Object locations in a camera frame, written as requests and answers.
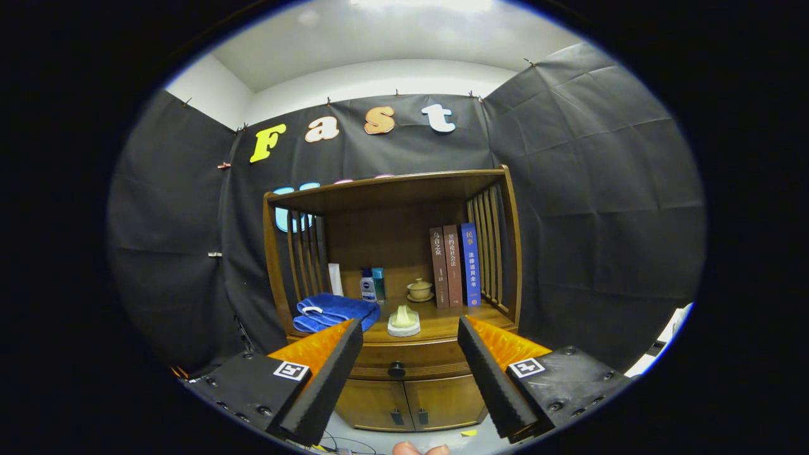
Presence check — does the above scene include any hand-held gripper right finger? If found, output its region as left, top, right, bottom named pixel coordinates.
left=458, top=316, right=634, bottom=443

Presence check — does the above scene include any wooden cabinet door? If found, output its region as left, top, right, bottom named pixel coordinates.
left=404, top=374, right=487, bottom=432
left=335, top=378, right=415, bottom=433

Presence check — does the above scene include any wooden countertop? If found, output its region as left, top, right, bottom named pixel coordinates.
left=288, top=297, right=516, bottom=345

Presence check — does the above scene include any folded blue towel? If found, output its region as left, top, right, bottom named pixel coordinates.
left=293, top=293, right=381, bottom=334

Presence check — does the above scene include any wooden drawer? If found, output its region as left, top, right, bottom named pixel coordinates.
left=348, top=338, right=481, bottom=381

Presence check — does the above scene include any blue book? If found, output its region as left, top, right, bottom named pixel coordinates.
left=459, top=222, right=482, bottom=308

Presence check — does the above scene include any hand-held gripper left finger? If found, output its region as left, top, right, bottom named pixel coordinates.
left=183, top=318, right=365, bottom=448

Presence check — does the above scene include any thin floor cable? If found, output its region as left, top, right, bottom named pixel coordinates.
left=313, top=430, right=380, bottom=455

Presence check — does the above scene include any white plastic object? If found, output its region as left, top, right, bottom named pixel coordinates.
left=626, top=302, right=694, bottom=378

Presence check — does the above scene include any reddish brown book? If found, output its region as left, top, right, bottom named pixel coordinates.
left=442, top=224, right=464, bottom=308

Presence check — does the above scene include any white scrub pad with strap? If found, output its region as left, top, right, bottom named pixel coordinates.
left=387, top=305, right=422, bottom=337

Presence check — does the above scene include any black backdrop cloth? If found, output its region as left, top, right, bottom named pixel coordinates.
left=106, top=41, right=707, bottom=380

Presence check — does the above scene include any wooden cabinet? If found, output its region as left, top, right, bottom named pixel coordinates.
left=263, top=165, right=524, bottom=434

